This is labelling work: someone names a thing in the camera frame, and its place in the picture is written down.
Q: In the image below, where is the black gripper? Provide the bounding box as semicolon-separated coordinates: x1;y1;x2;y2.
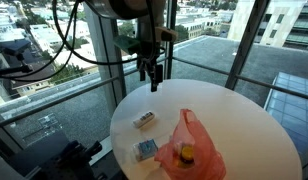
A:
137;40;166;93

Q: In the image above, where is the white tube bottle barcode label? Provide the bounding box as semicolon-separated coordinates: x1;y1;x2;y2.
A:
132;110;156;130

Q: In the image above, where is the amber bottle with yellow cap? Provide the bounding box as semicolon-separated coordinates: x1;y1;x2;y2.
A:
177;144;196;168

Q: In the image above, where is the orange plastic carrier bag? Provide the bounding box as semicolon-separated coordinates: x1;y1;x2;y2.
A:
153;108;227;180

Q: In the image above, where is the white blue mentos gum container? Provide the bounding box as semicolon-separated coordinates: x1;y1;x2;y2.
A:
131;138;159;163

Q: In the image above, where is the black equipment stand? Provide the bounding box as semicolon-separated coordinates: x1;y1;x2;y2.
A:
7;131;104;180

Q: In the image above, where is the window frame post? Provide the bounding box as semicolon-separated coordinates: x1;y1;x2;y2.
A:
83;6;127;108
224;0;263;91
164;0;178;80

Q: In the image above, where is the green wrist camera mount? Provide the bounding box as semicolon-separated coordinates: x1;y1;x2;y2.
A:
113;34;142;56

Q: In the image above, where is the black sagging cable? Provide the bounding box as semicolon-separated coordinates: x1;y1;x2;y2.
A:
0;0;79;83

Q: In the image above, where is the dark horizontal window rail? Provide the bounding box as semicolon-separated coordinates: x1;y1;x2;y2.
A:
0;76;122;132
172;57;308;101

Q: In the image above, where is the black camera on stand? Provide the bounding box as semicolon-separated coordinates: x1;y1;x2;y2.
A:
0;39;34;78

